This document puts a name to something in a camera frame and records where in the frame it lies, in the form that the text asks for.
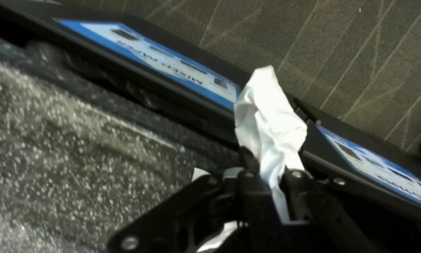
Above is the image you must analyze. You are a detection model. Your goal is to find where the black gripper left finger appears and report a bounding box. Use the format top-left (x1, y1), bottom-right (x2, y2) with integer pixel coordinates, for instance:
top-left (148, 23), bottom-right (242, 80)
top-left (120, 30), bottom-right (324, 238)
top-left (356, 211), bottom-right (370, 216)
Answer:
top-left (105, 146), bottom-right (279, 253)

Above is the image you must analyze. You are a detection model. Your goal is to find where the black recycling bin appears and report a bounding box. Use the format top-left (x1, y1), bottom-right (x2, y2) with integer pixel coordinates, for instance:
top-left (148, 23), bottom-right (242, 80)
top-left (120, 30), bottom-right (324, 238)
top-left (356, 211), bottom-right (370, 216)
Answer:
top-left (0, 0), bottom-right (251, 146)

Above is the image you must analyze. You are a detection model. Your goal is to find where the long white paper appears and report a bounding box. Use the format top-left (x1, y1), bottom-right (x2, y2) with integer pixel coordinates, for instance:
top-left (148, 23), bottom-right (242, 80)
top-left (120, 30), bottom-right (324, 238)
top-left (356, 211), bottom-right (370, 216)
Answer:
top-left (233, 65), bottom-right (310, 224)

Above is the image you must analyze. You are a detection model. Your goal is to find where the bin panel with down-arrow sign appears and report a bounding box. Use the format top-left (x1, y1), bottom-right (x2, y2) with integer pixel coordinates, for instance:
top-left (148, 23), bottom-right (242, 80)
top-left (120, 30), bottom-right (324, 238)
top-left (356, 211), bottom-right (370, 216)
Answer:
top-left (289, 96), bottom-right (421, 236)

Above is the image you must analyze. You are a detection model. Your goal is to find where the grey plastic bin liner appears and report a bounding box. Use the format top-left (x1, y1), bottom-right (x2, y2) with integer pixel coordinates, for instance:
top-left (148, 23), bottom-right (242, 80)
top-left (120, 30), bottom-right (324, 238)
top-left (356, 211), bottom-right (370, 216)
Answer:
top-left (25, 39), bottom-right (141, 104)

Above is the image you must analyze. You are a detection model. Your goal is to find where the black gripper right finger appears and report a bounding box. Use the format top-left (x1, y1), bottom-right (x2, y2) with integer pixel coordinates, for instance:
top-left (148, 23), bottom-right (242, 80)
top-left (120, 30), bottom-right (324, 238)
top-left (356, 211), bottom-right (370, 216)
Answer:
top-left (279, 167), bottom-right (384, 253)

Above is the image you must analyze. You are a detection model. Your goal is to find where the mixed paper sign arrow up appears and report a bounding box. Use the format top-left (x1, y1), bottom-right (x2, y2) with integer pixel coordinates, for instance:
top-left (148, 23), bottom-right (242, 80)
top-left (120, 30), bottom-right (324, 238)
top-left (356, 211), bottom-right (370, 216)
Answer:
top-left (54, 18), bottom-right (242, 111)

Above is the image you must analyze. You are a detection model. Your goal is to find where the mixed paper sign arrow down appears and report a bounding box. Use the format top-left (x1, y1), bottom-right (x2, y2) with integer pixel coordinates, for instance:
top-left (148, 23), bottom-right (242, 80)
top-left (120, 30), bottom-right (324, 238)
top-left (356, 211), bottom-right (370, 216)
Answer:
top-left (314, 124), bottom-right (421, 212)

